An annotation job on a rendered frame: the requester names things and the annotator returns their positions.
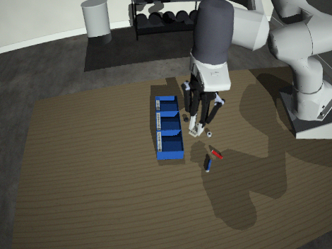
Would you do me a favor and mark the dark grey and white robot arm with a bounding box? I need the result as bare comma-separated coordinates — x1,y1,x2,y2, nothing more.
189,0,332,121

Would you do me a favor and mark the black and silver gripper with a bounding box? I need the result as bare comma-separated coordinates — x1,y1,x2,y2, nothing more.
181,73,225,135

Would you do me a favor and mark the white domino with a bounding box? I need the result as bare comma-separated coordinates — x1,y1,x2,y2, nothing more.
189,123,198,137

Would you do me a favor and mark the blue three-compartment bin rack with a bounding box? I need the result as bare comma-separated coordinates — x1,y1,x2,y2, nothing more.
155,95,184,160

